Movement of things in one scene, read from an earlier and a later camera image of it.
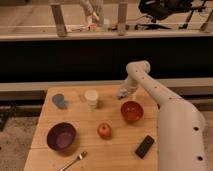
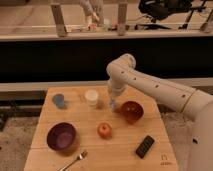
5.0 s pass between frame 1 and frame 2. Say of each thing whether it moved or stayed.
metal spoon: stayed
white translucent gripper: moved
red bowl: stayed
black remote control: stayed
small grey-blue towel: moved
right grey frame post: stayed
